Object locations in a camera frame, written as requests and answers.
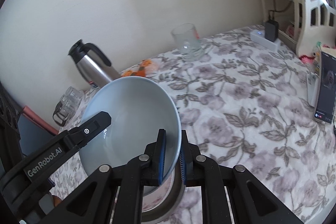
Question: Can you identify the stainless steel thermos jug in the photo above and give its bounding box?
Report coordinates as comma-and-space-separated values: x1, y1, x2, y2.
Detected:
68, 39, 121, 89

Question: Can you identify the pink crocheted piece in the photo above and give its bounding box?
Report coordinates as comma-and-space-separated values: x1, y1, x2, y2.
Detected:
299, 52, 318, 65

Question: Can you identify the white power strip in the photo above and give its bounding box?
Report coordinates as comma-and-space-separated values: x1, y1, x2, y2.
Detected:
249, 30, 281, 51

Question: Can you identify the small glass cup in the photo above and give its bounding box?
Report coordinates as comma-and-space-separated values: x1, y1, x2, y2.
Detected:
59, 97, 79, 112
62, 86, 82, 103

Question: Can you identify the glass teapot with black handle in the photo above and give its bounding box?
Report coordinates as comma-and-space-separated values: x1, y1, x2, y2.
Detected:
52, 102, 76, 127

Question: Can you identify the white phone stand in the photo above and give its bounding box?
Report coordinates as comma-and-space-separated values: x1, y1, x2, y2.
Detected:
306, 72, 319, 106

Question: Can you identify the stainless steel basin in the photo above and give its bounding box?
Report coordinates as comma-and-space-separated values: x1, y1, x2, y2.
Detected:
140, 172, 187, 223

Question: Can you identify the white openwork chair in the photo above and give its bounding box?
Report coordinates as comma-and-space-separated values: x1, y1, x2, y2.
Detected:
290, 0, 336, 56

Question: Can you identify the black smartphone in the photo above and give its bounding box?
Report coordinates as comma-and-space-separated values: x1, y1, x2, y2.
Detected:
312, 51, 336, 124

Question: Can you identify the black lattice frame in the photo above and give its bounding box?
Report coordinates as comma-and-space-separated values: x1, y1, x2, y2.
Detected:
0, 82, 23, 159

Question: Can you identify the black charger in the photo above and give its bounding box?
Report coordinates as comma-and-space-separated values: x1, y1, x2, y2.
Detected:
264, 20, 279, 42

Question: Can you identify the large pale blue bowl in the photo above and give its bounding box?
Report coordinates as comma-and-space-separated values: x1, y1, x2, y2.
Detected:
79, 76, 182, 195

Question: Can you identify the clear glass mug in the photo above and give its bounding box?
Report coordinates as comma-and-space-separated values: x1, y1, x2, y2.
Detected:
171, 23, 205, 62

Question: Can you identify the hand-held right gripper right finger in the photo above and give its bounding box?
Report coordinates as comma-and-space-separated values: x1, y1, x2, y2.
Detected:
178, 130, 302, 224

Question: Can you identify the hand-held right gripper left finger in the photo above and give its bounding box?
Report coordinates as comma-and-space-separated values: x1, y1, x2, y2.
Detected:
18, 129, 167, 224

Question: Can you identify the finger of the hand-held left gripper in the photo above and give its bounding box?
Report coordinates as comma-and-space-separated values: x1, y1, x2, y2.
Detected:
65, 111, 112, 151

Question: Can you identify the pink edged dark board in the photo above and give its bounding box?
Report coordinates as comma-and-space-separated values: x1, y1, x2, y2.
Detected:
17, 106, 59, 159

